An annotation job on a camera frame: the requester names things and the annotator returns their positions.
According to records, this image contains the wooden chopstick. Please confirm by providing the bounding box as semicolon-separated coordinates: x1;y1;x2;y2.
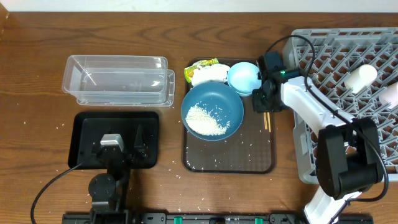
267;112;271;133
263;113;268;130

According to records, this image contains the white plastic cup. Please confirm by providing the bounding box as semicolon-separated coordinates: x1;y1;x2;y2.
344;64;377;94

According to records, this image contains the pink plastic cup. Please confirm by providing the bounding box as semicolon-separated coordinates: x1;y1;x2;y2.
379;83;398;110

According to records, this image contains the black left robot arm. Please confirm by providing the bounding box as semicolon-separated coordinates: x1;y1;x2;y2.
88;125;148;224

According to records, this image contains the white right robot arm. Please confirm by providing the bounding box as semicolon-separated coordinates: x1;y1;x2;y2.
252;69;388;223

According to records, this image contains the grey dishwasher rack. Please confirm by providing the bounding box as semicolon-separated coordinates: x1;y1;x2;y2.
282;27;397;182

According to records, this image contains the black plastic bin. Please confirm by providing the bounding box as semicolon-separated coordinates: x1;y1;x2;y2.
68;111;159;169

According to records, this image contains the light blue bowl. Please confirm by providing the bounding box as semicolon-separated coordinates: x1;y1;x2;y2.
227;62;261;96

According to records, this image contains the dark brown serving tray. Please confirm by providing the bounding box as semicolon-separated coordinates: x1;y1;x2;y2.
182;96;276;174

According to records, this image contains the dark blue plate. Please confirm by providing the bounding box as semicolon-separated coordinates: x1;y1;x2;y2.
181;82;244;141

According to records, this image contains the clear plastic container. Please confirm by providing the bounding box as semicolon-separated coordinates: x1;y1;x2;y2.
62;55;175;106

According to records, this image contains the pile of white rice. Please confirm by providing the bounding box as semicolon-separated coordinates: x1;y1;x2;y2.
185;105;230;136

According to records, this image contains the green yellow snack wrapper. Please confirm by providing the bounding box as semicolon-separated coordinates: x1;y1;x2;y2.
184;58;219;83

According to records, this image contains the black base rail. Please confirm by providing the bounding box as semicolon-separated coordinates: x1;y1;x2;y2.
61;212;374;224

